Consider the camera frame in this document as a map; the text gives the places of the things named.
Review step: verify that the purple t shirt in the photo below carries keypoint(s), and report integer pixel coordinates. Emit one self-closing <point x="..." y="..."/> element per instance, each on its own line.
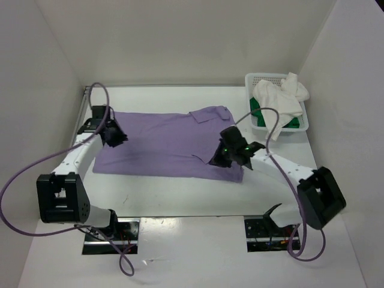
<point x="170" y="145"/>

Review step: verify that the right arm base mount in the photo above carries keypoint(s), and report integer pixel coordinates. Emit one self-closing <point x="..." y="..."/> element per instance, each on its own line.
<point x="262" y="234"/>

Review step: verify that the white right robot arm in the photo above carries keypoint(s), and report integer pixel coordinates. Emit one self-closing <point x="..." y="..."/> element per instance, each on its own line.
<point x="316" y="190"/>

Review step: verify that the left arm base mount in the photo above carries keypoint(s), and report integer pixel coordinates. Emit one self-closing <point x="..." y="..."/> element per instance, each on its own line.
<point x="125" y="237"/>

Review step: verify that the green t shirt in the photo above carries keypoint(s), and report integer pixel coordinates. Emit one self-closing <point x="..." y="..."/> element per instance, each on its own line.
<point x="294" y="123"/>

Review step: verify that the white t shirt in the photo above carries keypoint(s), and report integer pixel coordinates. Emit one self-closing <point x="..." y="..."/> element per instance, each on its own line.
<point x="280" y="103"/>

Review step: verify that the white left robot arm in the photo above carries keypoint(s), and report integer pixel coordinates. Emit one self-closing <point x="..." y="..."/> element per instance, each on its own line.
<point x="62" y="196"/>

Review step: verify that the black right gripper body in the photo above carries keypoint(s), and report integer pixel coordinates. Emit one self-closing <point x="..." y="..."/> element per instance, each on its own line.
<point x="231" y="150"/>

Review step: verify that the white plastic laundry basket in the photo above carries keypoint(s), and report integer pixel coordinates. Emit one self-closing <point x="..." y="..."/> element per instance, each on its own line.
<point x="251" y="79"/>

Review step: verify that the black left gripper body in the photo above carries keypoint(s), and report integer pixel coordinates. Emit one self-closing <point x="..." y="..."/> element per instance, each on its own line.
<point x="117" y="134"/>

